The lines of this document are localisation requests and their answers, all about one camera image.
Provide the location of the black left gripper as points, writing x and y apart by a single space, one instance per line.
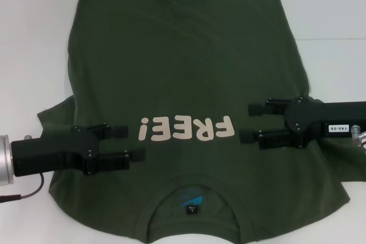
51 152

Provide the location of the dark green FREE! t-shirt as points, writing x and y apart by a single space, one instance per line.
183 69

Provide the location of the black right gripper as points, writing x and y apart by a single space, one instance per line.
328 118

